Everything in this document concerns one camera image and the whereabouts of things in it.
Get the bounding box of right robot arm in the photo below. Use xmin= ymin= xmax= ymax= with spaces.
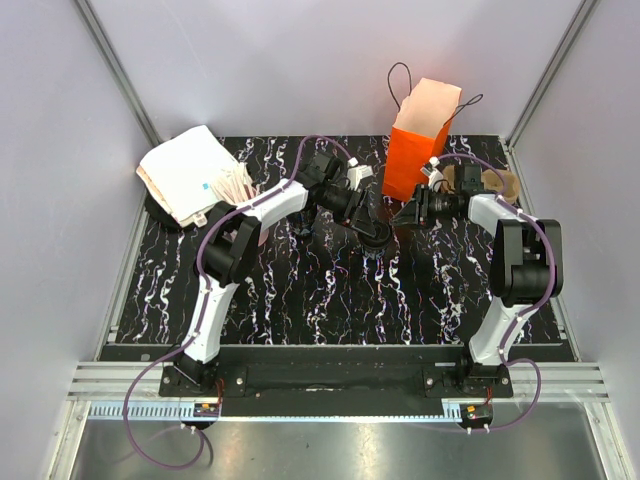
xmin=392 ymin=155 xmax=563 ymax=397

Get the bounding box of black lid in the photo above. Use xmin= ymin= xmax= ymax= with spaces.
xmin=359 ymin=223 xmax=393 ymax=251

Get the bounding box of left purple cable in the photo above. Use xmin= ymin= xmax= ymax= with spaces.
xmin=121 ymin=135 xmax=359 ymax=471

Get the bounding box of black coffee cup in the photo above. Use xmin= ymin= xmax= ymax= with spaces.
xmin=289 ymin=210 xmax=317 ymax=238
xmin=362 ymin=245 xmax=387 ymax=261

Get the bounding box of white napkin stack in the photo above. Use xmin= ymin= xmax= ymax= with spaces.
xmin=136 ymin=125 xmax=238 ymax=228

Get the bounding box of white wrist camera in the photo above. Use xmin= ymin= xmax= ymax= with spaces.
xmin=421 ymin=156 xmax=443 ymax=189
xmin=346 ymin=157 xmax=373 ymax=190

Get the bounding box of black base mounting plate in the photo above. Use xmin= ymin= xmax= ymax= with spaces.
xmin=159 ymin=345 xmax=513 ymax=421

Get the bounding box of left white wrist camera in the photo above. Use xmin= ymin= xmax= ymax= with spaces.
xmin=346 ymin=157 xmax=373 ymax=190

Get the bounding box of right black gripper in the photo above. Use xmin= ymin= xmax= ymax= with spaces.
xmin=389 ymin=183 xmax=459 ymax=230

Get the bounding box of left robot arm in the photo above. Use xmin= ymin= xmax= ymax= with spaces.
xmin=173 ymin=153 xmax=392 ymax=396

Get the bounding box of bottom pulp cup carrier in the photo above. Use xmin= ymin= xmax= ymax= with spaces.
xmin=439 ymin=165 xmax=521 ymax=205

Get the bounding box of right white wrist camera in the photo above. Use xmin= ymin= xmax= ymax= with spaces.
xmin=421 ymin=156 xmax=443 ymax=189

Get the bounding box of pink straw holder cup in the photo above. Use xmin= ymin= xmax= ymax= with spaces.
xmin=226 ymin=229 xmax=270 ymax=246

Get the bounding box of black round napkin base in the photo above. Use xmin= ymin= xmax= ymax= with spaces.
xmin=144 ymin=193 xmax=197 ymax=232

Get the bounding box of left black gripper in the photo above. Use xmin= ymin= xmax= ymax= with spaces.
xmin=320 ymin=184 xmax=375 ymax=238

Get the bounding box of orange paper bag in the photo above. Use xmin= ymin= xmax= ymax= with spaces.
xmin=382 ymin=78 xmax=484 ymax=202

